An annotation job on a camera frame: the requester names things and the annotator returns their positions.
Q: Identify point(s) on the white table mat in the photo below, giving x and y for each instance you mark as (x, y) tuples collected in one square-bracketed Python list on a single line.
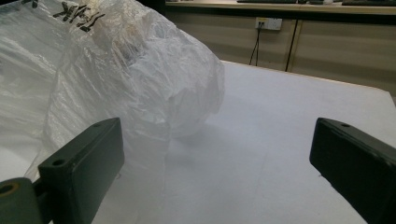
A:
[(264, 130)]

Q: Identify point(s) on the wooden desk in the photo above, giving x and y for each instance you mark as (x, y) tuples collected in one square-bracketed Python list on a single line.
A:
[(280, 8)]

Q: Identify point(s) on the clear plastic bag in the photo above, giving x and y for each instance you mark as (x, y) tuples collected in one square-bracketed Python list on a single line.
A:
[(140, 77)]

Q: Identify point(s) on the white wall socket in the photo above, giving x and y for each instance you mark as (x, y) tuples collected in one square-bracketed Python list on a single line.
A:
[(269, 23)]

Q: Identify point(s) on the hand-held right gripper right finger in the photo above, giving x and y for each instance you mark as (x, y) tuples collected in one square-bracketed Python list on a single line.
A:
[(358, 165)]

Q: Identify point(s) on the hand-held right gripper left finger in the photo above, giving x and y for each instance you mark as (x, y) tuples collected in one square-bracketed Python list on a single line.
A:
[(81, 168)]

